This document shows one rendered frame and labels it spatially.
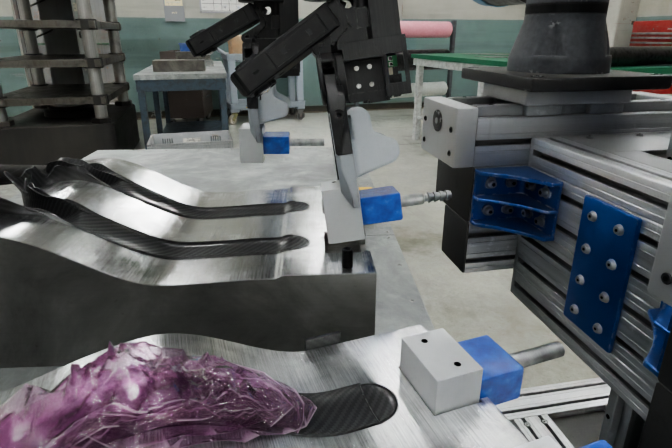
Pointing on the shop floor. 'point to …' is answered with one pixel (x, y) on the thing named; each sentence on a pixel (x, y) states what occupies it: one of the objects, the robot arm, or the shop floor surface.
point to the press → (64, 60)
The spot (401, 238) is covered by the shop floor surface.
